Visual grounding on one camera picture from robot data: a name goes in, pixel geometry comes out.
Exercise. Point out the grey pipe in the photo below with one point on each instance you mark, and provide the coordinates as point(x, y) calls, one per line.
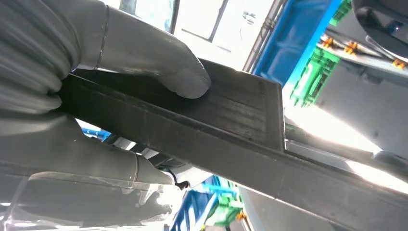
point(264, 35)

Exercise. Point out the green plastic crate stack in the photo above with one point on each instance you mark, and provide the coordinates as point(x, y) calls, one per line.
point(314, 76)

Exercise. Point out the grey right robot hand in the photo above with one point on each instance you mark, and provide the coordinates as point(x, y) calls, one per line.
point(143, 54)

